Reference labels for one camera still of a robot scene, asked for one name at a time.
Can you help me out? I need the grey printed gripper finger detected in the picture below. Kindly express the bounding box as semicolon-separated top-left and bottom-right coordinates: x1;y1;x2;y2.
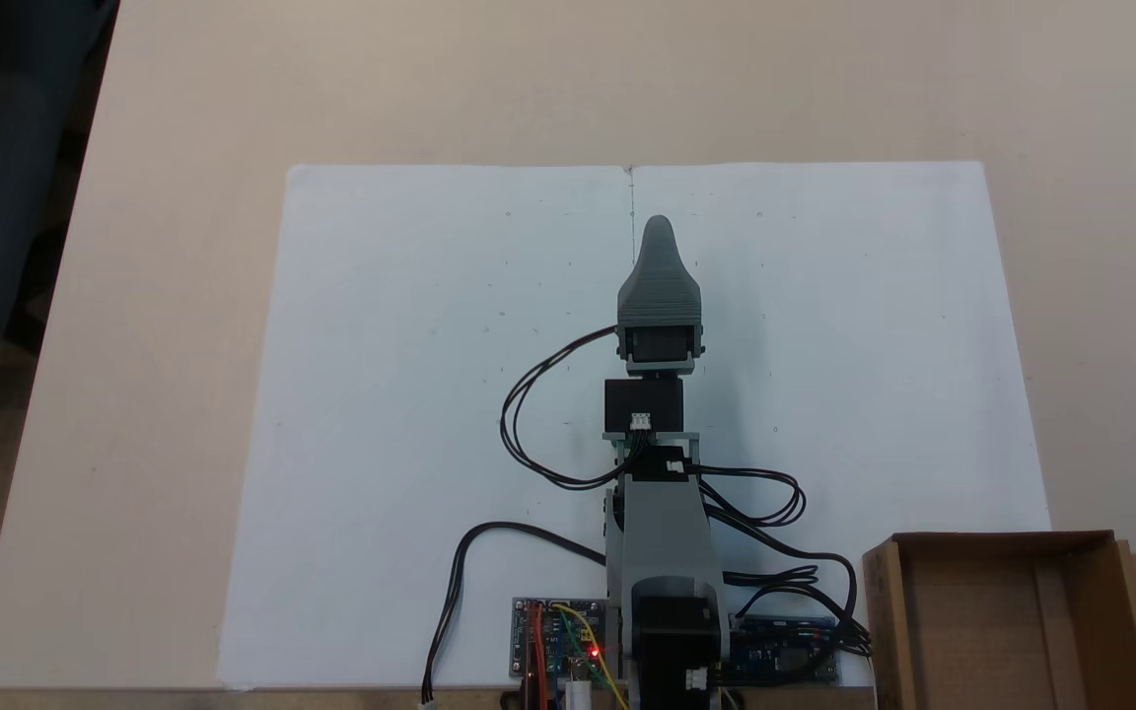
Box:
616;214;705;327

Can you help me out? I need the white paper sheet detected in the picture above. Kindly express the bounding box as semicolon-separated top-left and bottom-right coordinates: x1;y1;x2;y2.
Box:
217;164;636;692
629;160;1053;689

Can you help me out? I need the circuit board with red LED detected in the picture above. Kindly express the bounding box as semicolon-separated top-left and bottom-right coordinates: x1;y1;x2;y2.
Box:
511;596;610;683

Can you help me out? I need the blue circuit board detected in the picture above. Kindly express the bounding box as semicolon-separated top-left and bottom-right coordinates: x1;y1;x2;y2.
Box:
726;615;841;685

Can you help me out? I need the brown cardboard box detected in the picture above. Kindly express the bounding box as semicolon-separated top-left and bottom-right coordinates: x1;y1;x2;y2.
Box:
861;530;1136;710

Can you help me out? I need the black gripper motor cable loop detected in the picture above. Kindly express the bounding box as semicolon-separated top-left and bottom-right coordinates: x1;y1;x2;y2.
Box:
500;325;650;491

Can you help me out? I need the black elbow motor cable loop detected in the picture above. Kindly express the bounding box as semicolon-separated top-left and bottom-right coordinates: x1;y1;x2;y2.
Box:
692;465;809;530

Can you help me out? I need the black cable bundle to board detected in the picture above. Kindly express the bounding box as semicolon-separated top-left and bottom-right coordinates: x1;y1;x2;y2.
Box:
706;508;873;662

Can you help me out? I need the green wire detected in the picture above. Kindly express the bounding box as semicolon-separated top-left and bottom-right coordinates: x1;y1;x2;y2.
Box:
558;615;601;660

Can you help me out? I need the yellow wire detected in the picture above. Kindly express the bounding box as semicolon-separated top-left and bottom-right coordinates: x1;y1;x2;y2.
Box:
550;603;630;710

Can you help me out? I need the long black cable white plug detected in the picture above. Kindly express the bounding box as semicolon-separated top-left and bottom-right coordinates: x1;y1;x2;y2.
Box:
419;522;610;709

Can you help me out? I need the orange wire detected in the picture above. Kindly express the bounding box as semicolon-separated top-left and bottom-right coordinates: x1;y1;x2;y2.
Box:
525;603;551;710

